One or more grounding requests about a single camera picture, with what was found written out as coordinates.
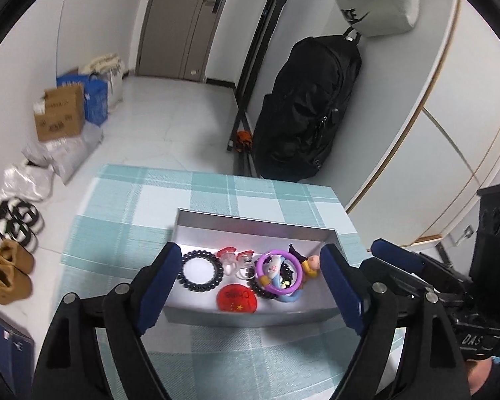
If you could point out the white tote bag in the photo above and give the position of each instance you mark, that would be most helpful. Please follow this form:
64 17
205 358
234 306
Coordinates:
108 68

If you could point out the black white slipper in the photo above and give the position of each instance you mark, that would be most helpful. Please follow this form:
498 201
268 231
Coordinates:
16 235
25 212

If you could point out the brown cardboard box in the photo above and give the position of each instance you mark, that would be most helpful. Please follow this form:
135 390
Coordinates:
60 116

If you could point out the grey door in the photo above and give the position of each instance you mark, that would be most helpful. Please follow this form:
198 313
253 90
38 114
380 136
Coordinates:
179 21

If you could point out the dark blue box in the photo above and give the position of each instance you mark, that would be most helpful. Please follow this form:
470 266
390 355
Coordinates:
4 346

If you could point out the small clear red-capped items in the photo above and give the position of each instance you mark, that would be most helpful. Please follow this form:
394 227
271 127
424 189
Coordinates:
246 255

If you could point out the white cabinet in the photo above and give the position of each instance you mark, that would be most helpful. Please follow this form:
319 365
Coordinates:
462 112

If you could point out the black cartoon figure charm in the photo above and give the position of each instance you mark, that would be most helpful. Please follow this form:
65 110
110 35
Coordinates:
296 254

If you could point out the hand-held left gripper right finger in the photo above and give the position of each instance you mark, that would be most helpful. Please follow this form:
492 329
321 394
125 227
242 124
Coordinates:
341 287

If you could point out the brown boot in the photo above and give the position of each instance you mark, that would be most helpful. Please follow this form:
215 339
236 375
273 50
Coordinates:
8 287
12 258

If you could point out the silver plastic bag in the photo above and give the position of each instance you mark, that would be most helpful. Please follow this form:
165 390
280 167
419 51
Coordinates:
25 181

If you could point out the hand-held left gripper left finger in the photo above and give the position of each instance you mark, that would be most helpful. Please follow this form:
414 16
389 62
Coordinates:
162 283

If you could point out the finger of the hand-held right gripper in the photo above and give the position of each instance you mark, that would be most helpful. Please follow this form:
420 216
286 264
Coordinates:
393 277
396 253

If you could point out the black backpack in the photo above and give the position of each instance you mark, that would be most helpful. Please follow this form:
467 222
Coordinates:
308 104

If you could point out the teal checkered tablecloth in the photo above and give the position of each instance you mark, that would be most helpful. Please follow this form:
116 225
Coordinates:
121 216

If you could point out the grey plastic bag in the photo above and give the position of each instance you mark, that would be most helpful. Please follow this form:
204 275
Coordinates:
66 152

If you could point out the grey cardboard box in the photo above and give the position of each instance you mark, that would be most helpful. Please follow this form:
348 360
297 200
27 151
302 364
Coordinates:
250 318

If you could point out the black tripod stand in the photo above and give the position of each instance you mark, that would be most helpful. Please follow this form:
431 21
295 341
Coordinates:
262 50

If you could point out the person's right hand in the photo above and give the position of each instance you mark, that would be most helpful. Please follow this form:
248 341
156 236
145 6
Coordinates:
481 383

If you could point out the blue shopping bag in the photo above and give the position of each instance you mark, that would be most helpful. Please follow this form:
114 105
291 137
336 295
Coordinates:
96 100

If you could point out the white blue cartoon charm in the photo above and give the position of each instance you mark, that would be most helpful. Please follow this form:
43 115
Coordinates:
273 273

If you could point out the red round badge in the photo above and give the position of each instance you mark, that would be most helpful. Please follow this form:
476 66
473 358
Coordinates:
235 298

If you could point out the white bag black logo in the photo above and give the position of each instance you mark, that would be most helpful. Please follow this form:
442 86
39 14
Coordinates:
379 4

